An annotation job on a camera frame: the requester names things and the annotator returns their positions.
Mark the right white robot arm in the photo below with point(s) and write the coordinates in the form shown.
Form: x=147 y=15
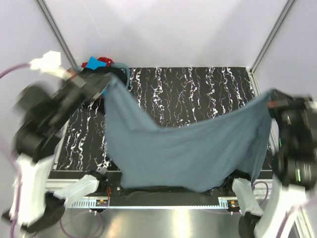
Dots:
x=294 y=169

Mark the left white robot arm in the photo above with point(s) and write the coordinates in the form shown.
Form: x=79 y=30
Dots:
x=35 y=209

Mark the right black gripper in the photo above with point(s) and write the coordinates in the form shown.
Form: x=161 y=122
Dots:
x=278 y=99

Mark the cyan t shirt in basket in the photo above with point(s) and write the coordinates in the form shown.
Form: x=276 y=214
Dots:
x=97 y=83

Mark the teal plastic laundry basket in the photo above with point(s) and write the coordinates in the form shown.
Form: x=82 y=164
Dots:
x=124 y=67

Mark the grey blue t shirt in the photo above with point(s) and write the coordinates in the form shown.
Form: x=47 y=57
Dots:
x=198 y=156

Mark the aluminium frame rail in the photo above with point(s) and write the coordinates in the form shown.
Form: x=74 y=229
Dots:
x=101 y=201

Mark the red t shirt in basket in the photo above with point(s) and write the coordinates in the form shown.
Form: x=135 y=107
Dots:
x=105 y=60

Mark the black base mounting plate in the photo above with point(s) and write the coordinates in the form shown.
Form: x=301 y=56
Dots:
x=174 y=196

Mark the black t shirt in basket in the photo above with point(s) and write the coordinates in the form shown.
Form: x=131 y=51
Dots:
x=106 y=69

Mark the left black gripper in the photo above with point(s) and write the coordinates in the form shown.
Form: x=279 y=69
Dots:
x=94 y=84

